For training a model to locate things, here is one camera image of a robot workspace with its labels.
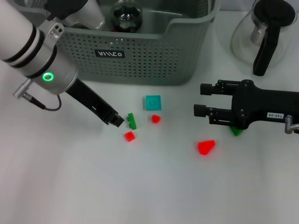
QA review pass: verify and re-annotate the right gripper metal connector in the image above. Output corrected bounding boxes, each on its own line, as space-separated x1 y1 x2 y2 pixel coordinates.
284 115 299 135

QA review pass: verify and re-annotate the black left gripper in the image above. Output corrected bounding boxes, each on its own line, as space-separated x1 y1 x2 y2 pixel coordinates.
65 78 125 128

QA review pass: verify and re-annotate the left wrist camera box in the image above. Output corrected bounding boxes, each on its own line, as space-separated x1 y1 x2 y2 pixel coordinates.
46 0 106 30

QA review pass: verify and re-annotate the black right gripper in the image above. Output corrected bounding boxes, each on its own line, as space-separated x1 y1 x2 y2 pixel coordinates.
193 79 299 131

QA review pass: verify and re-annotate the grey-green perforated storage bin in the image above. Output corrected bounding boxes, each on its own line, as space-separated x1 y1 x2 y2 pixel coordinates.
14 0 221 86

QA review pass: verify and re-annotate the green sloped brick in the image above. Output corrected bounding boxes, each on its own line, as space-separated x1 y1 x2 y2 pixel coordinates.
230 126 243 137

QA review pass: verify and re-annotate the teal square brick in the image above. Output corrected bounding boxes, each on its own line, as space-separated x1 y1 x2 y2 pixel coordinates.
142 95 162 112

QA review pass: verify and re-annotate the glass carafe black handle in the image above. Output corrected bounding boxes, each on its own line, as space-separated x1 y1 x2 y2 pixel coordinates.
230 0 299 77

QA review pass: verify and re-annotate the glass teacup black holder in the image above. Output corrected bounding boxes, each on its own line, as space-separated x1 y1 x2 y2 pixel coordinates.
110 0 143 33

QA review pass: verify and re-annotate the green narrow studded brick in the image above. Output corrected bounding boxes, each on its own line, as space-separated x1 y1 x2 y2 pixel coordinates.
127 112 137 130

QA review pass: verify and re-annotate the large red wedge brick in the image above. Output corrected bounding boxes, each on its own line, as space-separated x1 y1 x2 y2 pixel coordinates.
197 140 217 156

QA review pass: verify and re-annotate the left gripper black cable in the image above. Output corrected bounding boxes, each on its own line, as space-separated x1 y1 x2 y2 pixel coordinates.
13 79 63 112

